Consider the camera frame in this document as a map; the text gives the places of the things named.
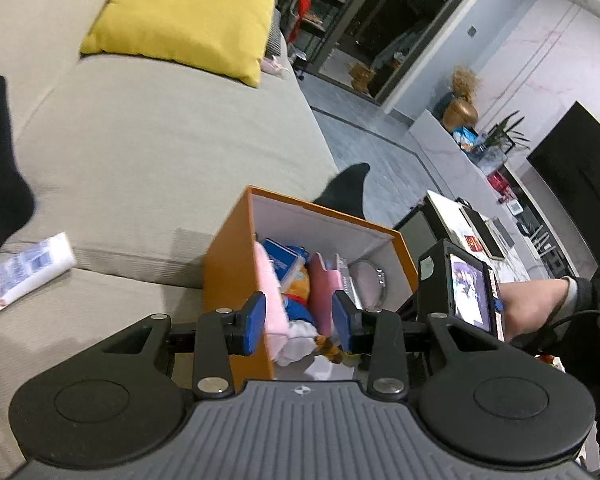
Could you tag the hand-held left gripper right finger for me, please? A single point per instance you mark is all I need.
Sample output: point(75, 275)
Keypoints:
point(342, 321)

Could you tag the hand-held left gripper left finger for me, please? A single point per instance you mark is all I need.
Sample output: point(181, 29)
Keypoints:
point(255, 321)

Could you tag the pink card case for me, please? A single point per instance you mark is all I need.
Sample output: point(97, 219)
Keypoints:
point(322, 285)

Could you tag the orange cardboard box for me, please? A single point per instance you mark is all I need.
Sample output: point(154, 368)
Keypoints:
point(230, 260)

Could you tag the person's right hand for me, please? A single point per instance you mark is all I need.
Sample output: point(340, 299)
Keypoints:
point(530, 305)

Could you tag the pink cloth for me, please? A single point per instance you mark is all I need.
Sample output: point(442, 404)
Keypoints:
point(270, 290)

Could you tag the silver foil pack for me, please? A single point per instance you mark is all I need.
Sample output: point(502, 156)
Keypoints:
point(347, 285)

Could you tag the round metal tin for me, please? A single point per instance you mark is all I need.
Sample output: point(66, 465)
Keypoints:
point(367, 282)

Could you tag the red card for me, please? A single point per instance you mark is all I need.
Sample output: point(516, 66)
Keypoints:
point(472, 243)

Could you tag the white book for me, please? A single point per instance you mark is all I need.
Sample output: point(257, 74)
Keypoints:
point(452, 220)

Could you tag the black tablet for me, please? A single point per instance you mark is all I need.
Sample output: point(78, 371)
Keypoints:
point(485, 232)

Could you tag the white coffee table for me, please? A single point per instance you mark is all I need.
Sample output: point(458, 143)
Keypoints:
point(520, 255)

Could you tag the red gift box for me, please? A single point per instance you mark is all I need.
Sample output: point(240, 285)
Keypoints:
point(499, 182)

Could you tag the person's black socked foot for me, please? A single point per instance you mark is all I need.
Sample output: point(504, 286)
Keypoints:
point(347, 190)
point(0, 175)

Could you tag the white marble cabinet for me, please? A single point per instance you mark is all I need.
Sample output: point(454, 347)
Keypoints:
point(445, 155)

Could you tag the blue packets on cabinet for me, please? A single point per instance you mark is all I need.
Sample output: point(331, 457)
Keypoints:
point(466, 139)

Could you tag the green potted plant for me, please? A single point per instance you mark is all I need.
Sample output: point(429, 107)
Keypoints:
point(507, 132)

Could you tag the gold vase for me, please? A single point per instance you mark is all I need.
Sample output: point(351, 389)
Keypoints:
point(460, 114)

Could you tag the black television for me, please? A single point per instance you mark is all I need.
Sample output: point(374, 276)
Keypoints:
point(580, 175)

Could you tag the beige sofa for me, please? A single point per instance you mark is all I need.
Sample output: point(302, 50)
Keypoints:
point(155, 150)

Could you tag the dried grass bunch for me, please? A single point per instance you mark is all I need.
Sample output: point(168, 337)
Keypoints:
point(466, 80)

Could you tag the white tube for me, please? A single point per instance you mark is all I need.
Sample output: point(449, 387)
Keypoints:
point(30, 270)

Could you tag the pink small cloth item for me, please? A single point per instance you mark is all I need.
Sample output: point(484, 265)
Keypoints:
point(275, 67)

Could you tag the striped pillow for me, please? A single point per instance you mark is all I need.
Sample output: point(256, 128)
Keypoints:
point(276, 35)

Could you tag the black metal shelf rack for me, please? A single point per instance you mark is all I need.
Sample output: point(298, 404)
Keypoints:
point(325, 5)

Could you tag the red cloth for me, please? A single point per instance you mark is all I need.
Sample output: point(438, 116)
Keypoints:
point(305, 5)

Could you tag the yellow pillow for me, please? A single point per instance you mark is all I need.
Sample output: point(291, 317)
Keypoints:
point(190, 15)

